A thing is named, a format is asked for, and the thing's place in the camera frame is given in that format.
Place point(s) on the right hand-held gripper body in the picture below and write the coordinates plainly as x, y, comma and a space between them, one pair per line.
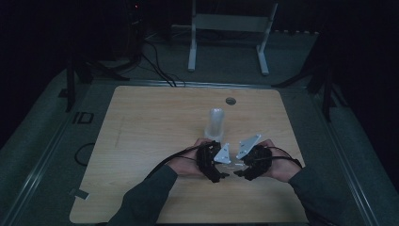
257, 158

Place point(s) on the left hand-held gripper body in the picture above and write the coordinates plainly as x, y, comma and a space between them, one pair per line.
208, 158

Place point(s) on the person's left hand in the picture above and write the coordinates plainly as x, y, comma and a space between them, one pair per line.
188, 163

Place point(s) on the person's right hand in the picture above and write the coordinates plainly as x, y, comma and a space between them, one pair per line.
282, 168

